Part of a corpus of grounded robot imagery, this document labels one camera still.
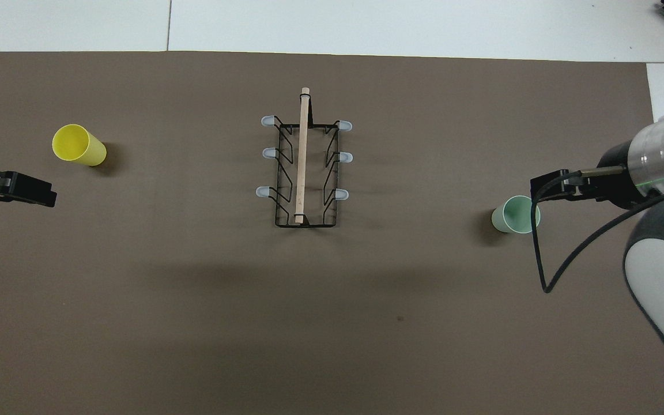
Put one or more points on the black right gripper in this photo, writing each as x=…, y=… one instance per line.
x=617, y=178

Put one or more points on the light green plastic cup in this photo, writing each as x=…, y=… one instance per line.
x=510, y=216

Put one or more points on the yellow plastic cup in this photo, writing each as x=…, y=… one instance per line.
x=81, y=148

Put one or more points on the brown table mat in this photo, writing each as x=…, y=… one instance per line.
x=193, y=288

